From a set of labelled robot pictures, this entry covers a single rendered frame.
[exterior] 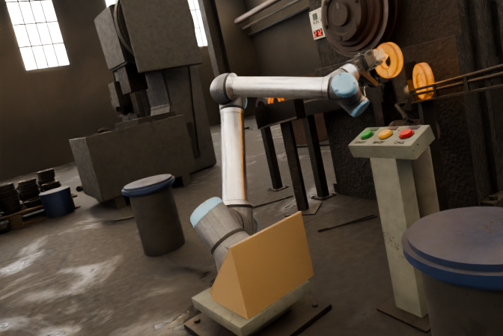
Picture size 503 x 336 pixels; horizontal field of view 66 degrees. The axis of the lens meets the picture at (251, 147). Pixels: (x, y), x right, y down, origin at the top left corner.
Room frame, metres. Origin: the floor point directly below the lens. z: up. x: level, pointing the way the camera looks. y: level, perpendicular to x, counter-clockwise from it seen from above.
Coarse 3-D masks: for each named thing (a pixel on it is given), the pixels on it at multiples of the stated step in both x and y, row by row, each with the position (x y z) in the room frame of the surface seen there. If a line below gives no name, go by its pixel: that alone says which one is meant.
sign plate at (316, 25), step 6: (312, 12) 2.56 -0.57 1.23; (318, 12) 2.52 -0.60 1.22; (312, 18) 2.57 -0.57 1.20; (318, 18) 2.52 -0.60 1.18; (312, 24) 2.58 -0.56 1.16; (318, 24) 2.53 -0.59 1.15; (312, 30) 2.59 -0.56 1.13; (318, 30) 2.54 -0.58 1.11; (318, 36) 2.55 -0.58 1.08; (324, 36) 2.50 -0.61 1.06
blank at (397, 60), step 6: (390, 42) 1.73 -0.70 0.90; (378, 48) 1.77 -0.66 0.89; (384, 48) 1.73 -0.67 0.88; (390, 48) 1.70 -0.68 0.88; (396, 48) 1.68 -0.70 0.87; (390, 54) 1.70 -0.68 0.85; (396, 54) 1.67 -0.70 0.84; (402, 54) 1.68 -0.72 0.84; (396, 60) 1.68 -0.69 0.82; (402, 60) 1.68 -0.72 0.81; (378, 66) 1.79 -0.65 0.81; (384, 66) 1.77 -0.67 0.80; (390, 66) 1.71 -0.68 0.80; (396, 66) 1.68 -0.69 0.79; (402, 66) 1.69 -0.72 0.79; (378, 72) 1.79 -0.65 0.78; (384, 72) 1.75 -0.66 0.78; (390, 72) 1.72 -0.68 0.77; (396, 72) 1.69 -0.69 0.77
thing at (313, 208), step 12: (264, 108) 2.55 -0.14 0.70; (276, 108) 2.54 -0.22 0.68; (288, 108) 2.50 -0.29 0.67; (300, 108) 2.38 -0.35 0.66; (264, 120) 2.50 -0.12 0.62; (276, 120) 2.54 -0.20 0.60; (288, 120) 2.30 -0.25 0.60; (288, 132) 2.38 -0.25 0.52; (288, 144) 2.39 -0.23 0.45; (288, 156) 2.39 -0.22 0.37; (300, 168) 2.42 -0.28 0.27; (300, 180) 2.38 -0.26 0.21; (300, 192) 2.38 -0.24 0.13; (300, 204) 2.39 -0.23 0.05; (312, 204) 2.46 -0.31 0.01; (288, 216) 2.35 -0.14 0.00
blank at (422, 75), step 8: (416, 64) 1.67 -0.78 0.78; (424, 64) 1.63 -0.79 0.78; (416, 72) 1.69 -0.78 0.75; (424, 72) 1.60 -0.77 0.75; (432, 72) 1.60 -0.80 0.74; (416, 80) 1.70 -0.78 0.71; (424, 80) 1.61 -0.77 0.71; (432, 80) 1.59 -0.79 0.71; (432, 88) 1.60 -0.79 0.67; (424, 96) 1.64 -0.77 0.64; (432, 96) 1.63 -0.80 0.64
